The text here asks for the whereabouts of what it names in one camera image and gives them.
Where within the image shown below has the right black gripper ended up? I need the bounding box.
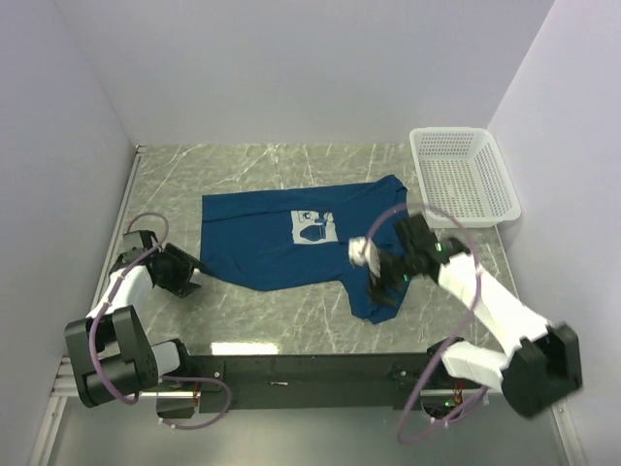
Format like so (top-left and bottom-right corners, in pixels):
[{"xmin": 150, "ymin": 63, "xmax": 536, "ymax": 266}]
[{"xmin": 365, "ymin": 249, "xmax": 417, "ymax": 310}]

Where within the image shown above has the blue printed t shirt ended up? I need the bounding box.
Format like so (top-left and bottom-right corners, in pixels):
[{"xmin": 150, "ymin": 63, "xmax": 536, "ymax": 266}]
[{"xmin": 200, "ymin": 175, "xmax": 408, "ymax": 324}]

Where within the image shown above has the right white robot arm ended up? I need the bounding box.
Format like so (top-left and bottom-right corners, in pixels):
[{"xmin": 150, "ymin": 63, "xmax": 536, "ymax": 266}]
[{"xmin": 348, "ymin": 215, "xmax": 583, "ymax": 418}]

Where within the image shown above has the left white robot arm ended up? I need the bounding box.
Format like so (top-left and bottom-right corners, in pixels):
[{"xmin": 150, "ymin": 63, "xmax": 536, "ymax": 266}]
[{"xmin": 64, "ymin": 230, "xmax": 202, "ymax": 408}]

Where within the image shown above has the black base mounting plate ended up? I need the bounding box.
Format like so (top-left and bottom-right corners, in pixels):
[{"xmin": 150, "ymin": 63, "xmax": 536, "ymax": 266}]
[{"xmin": 159, "ymin": 352, "xmax": 467, "ymax": 419}]

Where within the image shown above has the white plastic laundry basket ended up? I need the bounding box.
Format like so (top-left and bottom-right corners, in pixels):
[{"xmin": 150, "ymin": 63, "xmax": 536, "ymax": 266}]
[{"xmin": 409, "ymin": 127, "xmax": 522, "ymax": 228}]

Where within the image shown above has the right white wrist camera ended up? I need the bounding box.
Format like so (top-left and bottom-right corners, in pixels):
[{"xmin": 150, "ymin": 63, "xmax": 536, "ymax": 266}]
[{"xmin": 348, "ymin": 237, "xmax": 380, "ymax": 270}]

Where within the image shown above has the aluminium frame rail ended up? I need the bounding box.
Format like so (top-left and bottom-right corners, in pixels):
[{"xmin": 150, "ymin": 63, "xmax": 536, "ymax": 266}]
[{"xmin": 28, "ymin": 144, "xmax": 147, "ymax": 466}]

